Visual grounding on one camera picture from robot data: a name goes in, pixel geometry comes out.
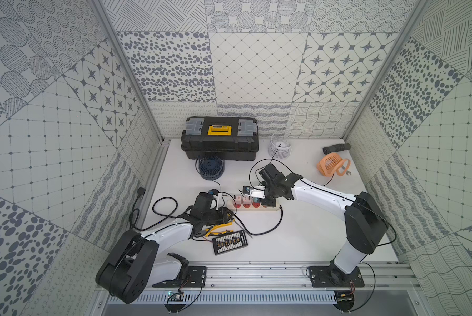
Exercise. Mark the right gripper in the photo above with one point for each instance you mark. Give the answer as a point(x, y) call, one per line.
point(264, 199)

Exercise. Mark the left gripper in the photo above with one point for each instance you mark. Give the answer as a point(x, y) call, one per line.
point(223, 215)

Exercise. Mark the beige red power strip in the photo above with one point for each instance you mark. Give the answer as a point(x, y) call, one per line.
point(230, 205)

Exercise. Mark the pink adapter white fan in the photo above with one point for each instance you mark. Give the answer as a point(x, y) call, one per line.
point(246, 201)

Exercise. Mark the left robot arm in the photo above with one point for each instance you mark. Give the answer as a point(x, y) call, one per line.
point(142, 258)

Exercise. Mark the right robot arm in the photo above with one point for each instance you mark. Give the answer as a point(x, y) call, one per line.
point(365, 224)

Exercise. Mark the navy blue desk fan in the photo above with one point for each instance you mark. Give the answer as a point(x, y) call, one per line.
point(210, 168)

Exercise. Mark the white round desk fan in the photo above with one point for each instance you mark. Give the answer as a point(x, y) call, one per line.
point(279, 148)

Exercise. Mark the orange desk fan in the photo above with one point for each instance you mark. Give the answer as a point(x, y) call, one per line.
point(332, 164)

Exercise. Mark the yellow black pliers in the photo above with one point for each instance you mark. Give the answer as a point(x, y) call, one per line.
point(216, 230)

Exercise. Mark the yellow black screwdriver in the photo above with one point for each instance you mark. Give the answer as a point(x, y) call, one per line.
point(235, 222)

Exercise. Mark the black screwdriver bit case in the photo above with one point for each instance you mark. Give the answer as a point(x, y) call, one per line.
point(229, 242)

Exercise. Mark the black plastic toolbox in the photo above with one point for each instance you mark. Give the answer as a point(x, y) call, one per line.
point(229, 138)

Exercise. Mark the black cylindrical flashlight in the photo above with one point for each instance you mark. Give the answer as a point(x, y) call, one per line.
point(336, 148)

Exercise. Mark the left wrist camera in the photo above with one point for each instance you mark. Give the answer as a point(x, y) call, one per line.
point(207, 200)

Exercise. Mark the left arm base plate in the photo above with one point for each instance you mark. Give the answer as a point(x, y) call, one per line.
point(190, 277)

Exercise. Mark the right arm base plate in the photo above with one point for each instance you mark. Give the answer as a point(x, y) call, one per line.
point(332, 277)

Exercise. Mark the aluminium rail frame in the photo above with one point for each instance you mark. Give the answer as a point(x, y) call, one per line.
point(293, 276)

